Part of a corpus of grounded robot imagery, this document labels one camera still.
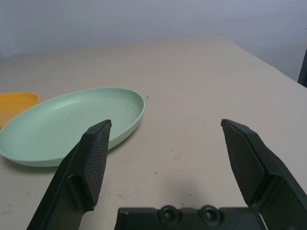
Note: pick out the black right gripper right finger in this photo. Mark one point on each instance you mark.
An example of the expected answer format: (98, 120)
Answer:
(259, 167)

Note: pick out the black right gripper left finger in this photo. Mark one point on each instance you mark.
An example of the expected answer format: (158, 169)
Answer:
(79, 167)

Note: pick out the light green round plate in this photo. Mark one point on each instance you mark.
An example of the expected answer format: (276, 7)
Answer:
(60, 119)

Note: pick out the yellow round plate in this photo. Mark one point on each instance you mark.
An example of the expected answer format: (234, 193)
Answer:
(14, 100)

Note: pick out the beige side table black legs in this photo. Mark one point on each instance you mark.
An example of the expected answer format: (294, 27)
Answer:
(303, 72)

